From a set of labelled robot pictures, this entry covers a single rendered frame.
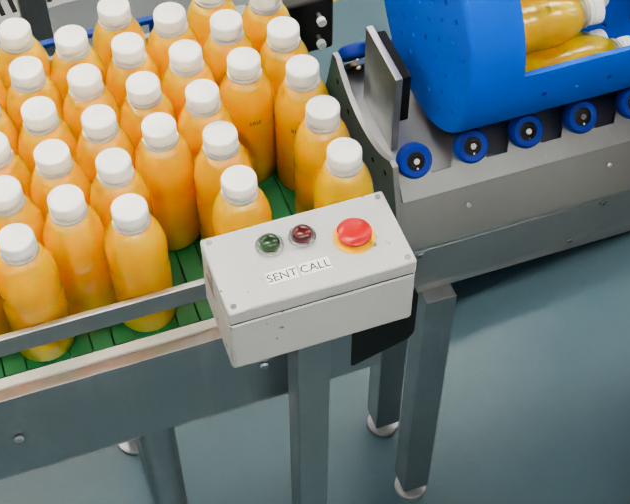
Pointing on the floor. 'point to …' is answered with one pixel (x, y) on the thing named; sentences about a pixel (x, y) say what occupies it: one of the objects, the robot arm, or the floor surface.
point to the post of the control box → (309, 422)
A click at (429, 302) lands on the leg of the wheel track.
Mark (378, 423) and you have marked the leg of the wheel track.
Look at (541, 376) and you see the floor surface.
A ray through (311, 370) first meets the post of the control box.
